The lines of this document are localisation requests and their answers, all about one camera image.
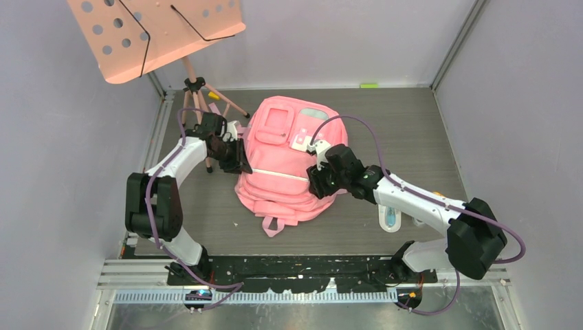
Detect clear tape roll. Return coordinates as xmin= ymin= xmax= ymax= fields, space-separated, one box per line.
xmin=412 ymin=218 xmax=425 ymax=227

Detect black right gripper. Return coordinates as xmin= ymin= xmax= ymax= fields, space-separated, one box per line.
xmin=307 ymin=158 xmax=349 ymax=200

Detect pink music stand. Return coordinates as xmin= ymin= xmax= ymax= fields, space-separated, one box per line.
xmin=67 ymin=0 xmax=251 ymax=175

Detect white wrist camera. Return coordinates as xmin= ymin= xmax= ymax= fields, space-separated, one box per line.
xmin=307 ymin=140 xmax=331 ymax=171
xmin=222 ymin=120 xmax=245 ymax=142

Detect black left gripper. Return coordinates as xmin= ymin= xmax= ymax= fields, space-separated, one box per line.
xmin=210 ymin=137 xmax=251 ymax=175

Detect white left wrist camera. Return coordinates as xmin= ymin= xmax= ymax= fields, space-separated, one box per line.
xmin=222 ymin=120 xmax=245 ymax=142

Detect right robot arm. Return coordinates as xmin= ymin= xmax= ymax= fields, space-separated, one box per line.
xmin=307 ymin=140 xmax=507 ymax=283

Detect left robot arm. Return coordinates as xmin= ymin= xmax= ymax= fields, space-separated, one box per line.
xmin=124 ymin=113 xmax=252 ymax=285

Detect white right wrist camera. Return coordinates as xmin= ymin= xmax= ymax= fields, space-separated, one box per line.
xmin=307 ymin=140 xmax=331 ymax=171

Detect pink student backpack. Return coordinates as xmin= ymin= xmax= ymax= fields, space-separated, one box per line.
xmin=234 ymin=96 xmax=349 ymax=237

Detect blue correction tape pack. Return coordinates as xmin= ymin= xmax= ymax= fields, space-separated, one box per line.
xmin=378 ymin=205 xmax=402 ymax=233

